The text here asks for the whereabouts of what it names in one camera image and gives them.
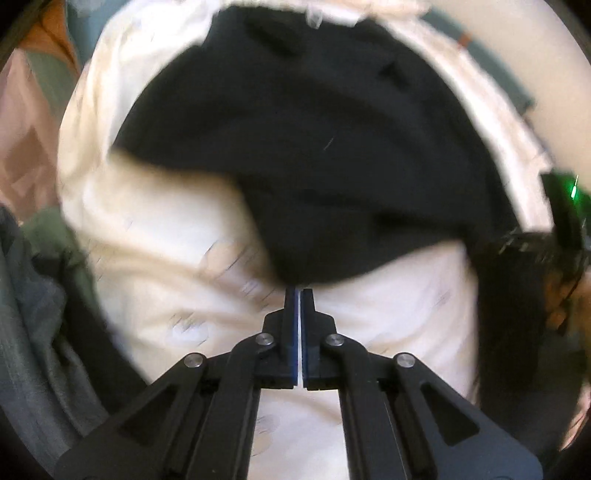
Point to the peach curtain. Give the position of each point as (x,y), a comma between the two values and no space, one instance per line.
(27,152)

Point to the camouflage pants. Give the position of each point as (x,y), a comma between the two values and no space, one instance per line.
(55,240)

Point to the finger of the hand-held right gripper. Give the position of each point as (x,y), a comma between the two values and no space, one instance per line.
(521,240)

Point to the black folded garment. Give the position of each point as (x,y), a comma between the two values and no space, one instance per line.
(92,346)

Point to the grey jeans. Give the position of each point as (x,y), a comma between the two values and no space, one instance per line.
(32,346)

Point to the person's right hand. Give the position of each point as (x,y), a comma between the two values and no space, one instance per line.
(570,314)

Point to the black pants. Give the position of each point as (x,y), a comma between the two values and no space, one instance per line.
(323,161)

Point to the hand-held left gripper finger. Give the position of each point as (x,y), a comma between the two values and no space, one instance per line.
(295,332)
(305,332)

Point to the cream bear print blanket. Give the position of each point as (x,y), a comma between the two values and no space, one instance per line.
(161,254)

